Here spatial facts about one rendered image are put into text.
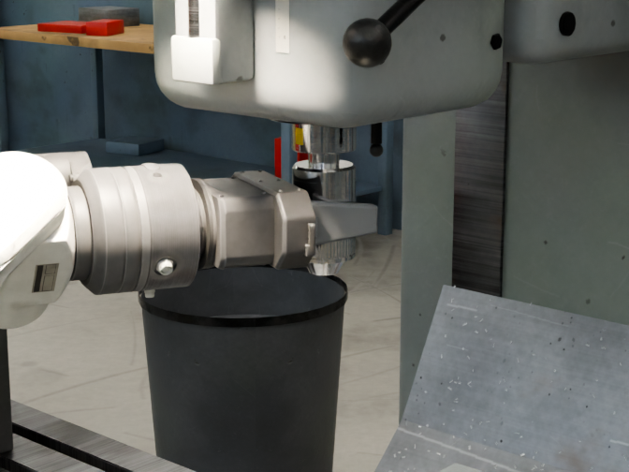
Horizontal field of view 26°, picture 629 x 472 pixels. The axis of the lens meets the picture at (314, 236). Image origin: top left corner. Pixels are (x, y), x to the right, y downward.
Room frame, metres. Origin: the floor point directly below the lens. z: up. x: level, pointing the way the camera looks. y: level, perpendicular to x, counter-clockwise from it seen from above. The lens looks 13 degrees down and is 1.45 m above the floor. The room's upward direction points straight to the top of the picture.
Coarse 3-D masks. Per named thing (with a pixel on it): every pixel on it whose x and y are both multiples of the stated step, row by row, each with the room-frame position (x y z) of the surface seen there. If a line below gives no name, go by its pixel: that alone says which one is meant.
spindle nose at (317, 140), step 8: (304, 128) 0.97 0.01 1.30; (312, 128) 0.97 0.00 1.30; (320, 128) 0.96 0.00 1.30; (328, 128) 0.96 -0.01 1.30; (336, 128) 0.97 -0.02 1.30; (344, 128) 0.97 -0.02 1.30; (352, 128) 0.98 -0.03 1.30; (304, 136) 0.97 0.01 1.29; (312, 136) 0.97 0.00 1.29; (320, 136) 0.96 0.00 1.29; (328, 136) 0.96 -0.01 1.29; (336, 136) 0.97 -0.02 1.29; (344, 136) 0.97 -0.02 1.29; (352, 136) 0.98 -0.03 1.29; (296, 144) 0.98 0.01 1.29; (304, 144) 0.97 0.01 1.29; (312, 144) 0.97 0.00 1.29; (320, 144) 0.97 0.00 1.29; (328, 144) 0.97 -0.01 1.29; (336, 144) 0.97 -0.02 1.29; (344, 144) 0.97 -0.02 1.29; (352, 144) 0.98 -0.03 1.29; (304, 152) 0.97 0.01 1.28; (312, 152) 0.97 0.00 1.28; (320, 152) 0.96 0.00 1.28; (328, 152) 0.97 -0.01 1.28; (336, 152) 0.97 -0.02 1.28; (344, 152) 0.97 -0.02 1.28
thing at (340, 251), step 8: (296, 184) 0.98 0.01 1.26; (304, 184) 0.97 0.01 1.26; (312, 184) 0.97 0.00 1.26; (320, 184) 0.97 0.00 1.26; (328, 184) 0.97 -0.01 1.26; (336, 184) 0.97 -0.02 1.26; (344, 184) 0.97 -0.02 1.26; (352, 184) 0.98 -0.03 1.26; (312, 192) 0.97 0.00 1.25; (320, 192) 0.97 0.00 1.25; (328, 192) 0.97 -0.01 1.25; (336, 192) 0.97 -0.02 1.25; (344, 192) 0.97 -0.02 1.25; (352, 192) 0.98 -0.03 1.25; (320, 200) 0.97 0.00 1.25; (328, 200) 0.97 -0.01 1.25; (336, 200) 0.97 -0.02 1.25; (344, 200) 0.97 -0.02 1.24; (352, 200) 0.98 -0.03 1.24; (344, 240) 0.97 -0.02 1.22; (352, 240) 0.98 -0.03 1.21; (320, 248) 0.97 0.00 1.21; (328, 248) 0.97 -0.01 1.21; (336, 248) 0.97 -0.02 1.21; (344, 248) 0.97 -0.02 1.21; (352, 248) 0.98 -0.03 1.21; (320, 256) 0.97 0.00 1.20; (328, 256) 0.97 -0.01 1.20; (336, 256) 0.97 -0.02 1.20; (344, 256) 0.97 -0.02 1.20; (352, 256) 0.98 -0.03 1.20
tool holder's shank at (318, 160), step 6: (312, 156) 0.98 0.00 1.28; (318, 156) 0.98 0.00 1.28; (324, 156) 0.98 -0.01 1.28; (330, 156) 0.98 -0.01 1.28; (336, 156) 0.98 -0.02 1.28; (312, 162) 0.98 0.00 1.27; (318, 162) 0.98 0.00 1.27; (324, 162) 0.98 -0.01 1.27; (330, 162) 0.98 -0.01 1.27; (336, 162) 0.98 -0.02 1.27
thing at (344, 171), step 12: (300, 168) 0.97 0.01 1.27; (312, 168) 0.97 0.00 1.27; (324, 168) 0.97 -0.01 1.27; (336, 168) 0.97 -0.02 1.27; (348, 168) 0.98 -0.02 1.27; (300, 180) 0.97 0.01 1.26; (312, 180) 0.97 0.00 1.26; (324, 180) 0.97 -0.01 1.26; (336, 180) 0.97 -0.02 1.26; (348, 180) 0.97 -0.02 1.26
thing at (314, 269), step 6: (312, 264) 0.98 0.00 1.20; (318, 264) 0.97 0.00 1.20; (324, 264) 0.97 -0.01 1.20; (330, 264) 0.97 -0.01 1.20; (336, 264) 0.98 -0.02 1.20; (342, 264) 0.98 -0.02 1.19; (312, 270) 0.98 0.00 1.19; (318, 270) 0.98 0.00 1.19; (324, 270) 0.98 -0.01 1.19; (330, 270) 0.98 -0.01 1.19; (336, 270) 0.98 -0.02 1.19
